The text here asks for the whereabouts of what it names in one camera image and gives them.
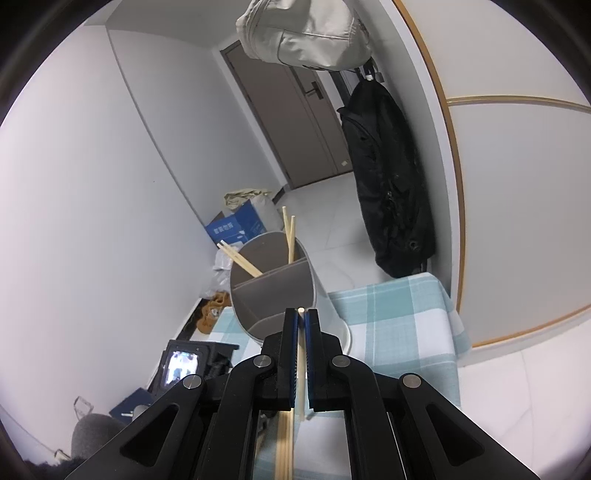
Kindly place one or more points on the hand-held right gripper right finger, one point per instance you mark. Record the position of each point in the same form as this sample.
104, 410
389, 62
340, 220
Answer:
311, 360

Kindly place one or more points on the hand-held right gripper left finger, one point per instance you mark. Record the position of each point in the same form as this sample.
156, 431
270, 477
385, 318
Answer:
291, 360

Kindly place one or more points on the grey metal utensil holder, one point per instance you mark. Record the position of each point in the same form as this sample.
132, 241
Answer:
277, 295

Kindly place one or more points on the bundle of wooden chopsticks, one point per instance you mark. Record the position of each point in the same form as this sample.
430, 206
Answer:
284, 452

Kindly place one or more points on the brown suede shoe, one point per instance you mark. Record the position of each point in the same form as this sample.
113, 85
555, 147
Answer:
207, 321
219, 300

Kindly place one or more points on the dark blue shoebox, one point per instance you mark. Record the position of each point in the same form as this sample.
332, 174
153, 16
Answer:
134, 404

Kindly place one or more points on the teal checked tablecloth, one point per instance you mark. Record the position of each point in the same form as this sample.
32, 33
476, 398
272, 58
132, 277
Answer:
392, 323

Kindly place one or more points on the clear plastic cup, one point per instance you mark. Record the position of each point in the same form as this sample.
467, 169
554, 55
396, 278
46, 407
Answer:
84, 407

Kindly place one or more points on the grey felt round object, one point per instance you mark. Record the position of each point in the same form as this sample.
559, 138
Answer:
94, 434

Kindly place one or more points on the blue cardboard box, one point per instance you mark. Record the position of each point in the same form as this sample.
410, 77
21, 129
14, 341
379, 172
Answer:
240, 221

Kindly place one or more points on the black backpack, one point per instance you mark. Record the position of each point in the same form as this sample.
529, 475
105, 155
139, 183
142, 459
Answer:
388, 184

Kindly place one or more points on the grey door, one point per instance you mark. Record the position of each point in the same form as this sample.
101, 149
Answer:
300, 129

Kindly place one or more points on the white panel with gold trim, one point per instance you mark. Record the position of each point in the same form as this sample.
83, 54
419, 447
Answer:
508, 207

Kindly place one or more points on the white canvas bag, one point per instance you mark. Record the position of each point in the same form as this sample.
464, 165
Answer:
304, 32

